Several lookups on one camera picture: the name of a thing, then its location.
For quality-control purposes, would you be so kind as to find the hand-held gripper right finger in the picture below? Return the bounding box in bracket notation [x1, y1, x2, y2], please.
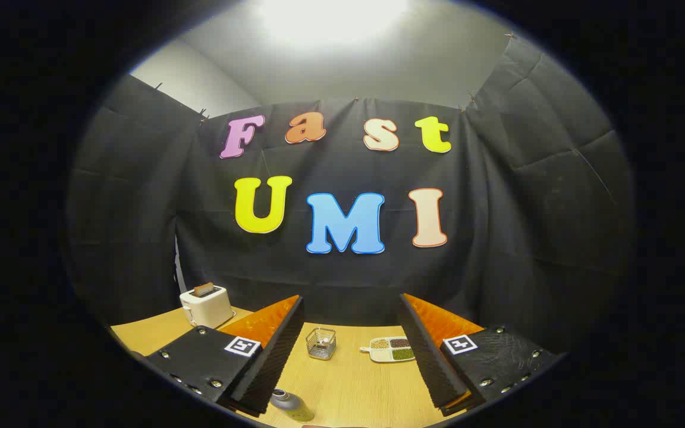
[399, 292, 564, 417]

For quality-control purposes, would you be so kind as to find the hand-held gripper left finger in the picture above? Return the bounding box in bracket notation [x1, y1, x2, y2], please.
[131, 294, 306, 418]

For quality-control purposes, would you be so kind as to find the silver juice bottle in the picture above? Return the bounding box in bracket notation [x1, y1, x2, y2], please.
[270, 389, 315, 423]

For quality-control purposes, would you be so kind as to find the white divided seed dish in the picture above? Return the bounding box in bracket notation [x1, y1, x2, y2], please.
[359, 336, 416, 363]

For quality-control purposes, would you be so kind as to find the wooden table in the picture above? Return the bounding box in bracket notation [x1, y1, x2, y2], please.
[109, 306, 486, 428]

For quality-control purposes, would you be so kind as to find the white toaster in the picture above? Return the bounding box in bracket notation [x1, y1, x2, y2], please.
[180, 283, 236, 329]

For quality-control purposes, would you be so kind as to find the black backdrop cloth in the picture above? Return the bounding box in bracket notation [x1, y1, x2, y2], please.
[66, 36, 637, 357]

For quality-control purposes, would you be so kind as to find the metal wire basket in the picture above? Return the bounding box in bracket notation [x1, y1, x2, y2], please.
[306, 328, 337, 361]

